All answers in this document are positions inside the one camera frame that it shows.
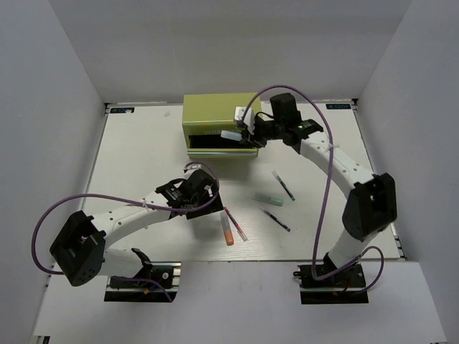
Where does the blue table label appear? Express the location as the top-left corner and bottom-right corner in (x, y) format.
(326, 103), (351, 110)
(110, 107), (135, 114)

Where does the purple gel pen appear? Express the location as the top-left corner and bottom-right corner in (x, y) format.
(258, 206), (291, 232)

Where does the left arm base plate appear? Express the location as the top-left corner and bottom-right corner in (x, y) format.
(104, 263), (181, 303)

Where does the blue highlighter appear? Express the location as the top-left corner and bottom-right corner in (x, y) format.
(220, 130), (242, 142)

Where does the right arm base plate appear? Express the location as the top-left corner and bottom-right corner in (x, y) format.
(293, 264), (369, 305)

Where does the green gel pen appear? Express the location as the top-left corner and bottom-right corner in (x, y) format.
(272, 171), (295, 201)

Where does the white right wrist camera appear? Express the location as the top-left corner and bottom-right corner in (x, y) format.
(234, 106), (262, 135)

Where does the orange highlighter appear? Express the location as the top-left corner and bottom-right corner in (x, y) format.
(220, 211), (234, 246)

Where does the left blue table label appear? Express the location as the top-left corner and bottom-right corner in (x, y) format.
(110, 107), (135, 114)

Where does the red gel pen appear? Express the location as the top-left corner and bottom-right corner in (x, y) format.
(224, 207), (248, 242)

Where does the green metal tool chest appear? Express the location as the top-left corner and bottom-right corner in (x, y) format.
(182, 92), (255, 151)

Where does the right blue table label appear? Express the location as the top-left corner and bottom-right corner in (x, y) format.
(326, 103), (351, 110)

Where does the green highlighter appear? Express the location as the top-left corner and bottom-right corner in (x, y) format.
(252, 193), (283, 206)

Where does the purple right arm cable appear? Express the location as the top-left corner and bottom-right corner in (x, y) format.
(242, 85), (386, 295)

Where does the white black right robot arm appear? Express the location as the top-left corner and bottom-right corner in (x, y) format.
(235, 93), (397, 286)

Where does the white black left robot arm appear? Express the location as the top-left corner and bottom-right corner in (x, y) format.
(49, 168), (223, 287)

